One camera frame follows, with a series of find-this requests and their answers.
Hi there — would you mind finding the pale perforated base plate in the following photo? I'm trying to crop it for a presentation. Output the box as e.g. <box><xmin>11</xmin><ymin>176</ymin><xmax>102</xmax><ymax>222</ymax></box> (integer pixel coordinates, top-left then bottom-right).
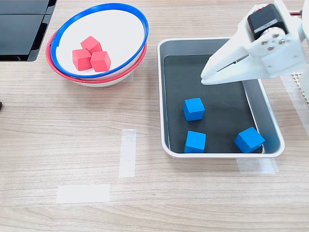
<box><xmin>291</xmin><ymin>72</ymin><xmax>309</xmax><ymax>106</ymax></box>

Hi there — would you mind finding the blue cube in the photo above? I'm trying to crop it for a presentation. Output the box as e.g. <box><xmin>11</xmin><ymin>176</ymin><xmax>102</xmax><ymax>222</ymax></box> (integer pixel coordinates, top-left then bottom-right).
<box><xmin>183</xmin><ymin>97</ymin><xmax>206</xmax><ymax>122</ymax></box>
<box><xmin>234</xmin><ymin>126</ymin><xmax>266</xmax><ymax>154</ymax></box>
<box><xmin>183</xmin><ymin>130</ymin><xmax>207</xmax><ymax>154</ymax></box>

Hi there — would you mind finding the red-rimmed white plate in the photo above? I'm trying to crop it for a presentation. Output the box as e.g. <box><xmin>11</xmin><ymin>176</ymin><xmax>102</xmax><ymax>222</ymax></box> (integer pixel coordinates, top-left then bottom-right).
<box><xmin>45</xmin><ymin>29</ymin><xmax>148</xmax><ymax>87</ymax></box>

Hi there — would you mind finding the red cube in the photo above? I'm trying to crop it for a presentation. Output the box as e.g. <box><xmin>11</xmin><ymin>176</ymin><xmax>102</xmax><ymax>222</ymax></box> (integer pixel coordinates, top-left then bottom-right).
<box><xmin>72</xmin><ymin>48</ymin><xmax>92</xmax><ymax>72</ymax></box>
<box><xmin>90</xmin><ymin>50</ymin><xmax>112</xmax><ymax>73</ymax></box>
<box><xmin>80</xmin><ymin>35</ymin><xmax>102</xmax><ymax>53</ymax></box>

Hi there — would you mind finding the steel tray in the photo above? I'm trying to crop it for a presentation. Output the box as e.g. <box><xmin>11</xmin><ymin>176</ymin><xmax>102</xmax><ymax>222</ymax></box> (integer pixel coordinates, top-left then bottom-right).
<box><xmin>156</xmin><ymin>37</ymin><xmax>285</xmax><ymax>159</ymax></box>

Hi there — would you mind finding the black flat device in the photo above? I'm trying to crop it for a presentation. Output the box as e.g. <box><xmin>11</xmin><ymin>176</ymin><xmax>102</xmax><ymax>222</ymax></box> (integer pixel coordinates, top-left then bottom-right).
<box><xmin>0</xmin><ymin>0</ymin><xmax>58</xmax><ymax>62</ymax></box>

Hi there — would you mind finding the blue-rimmed white plate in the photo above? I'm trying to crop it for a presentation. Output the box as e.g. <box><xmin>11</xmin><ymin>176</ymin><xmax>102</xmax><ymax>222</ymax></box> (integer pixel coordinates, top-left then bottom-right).
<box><xmin>50</xmin><ymin>2</ymin><xmax>150</xmax><ymax>79</ymax></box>

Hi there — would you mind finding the black tray mat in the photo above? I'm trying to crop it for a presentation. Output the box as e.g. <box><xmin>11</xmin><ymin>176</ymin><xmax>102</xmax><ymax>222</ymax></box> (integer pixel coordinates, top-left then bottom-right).
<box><xmin>163</xmin><ymin>55</ymin><xmax>264</xmax><ymax>154</ymax></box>

